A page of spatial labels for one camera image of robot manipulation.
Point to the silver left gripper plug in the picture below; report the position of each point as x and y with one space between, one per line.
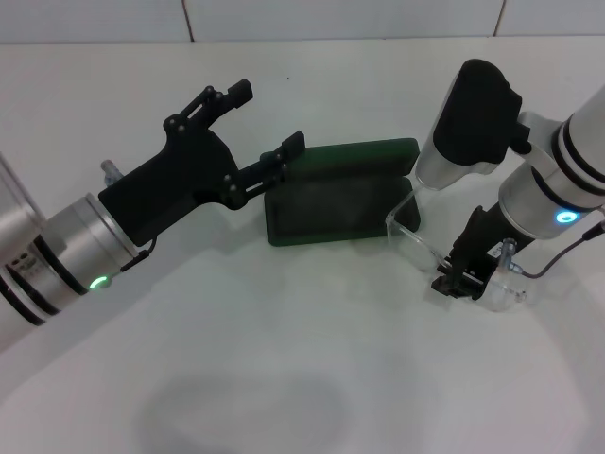
109 171

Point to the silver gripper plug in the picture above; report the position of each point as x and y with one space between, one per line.
508 255
109 171

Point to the green glasses case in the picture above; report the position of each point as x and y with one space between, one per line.
331 213

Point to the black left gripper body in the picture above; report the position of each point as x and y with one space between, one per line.
179 179

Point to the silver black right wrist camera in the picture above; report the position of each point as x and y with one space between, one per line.
472 123

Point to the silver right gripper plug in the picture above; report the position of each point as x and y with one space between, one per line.
508 255

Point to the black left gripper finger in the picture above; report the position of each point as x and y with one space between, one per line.
238 93
293 145

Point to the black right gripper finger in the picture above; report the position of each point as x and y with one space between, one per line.
475 286
444 284

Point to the clear plastic glasses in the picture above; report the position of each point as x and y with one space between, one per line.
416 246

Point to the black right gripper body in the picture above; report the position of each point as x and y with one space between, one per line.
477 236

